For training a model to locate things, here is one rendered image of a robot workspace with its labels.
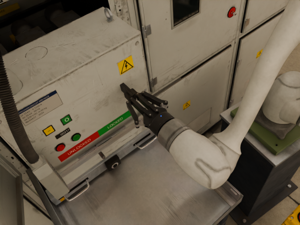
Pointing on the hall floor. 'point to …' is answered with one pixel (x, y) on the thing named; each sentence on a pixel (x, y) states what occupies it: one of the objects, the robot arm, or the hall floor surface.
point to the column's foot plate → (242, 218)
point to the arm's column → (259, 176)
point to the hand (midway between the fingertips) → (127, 92)
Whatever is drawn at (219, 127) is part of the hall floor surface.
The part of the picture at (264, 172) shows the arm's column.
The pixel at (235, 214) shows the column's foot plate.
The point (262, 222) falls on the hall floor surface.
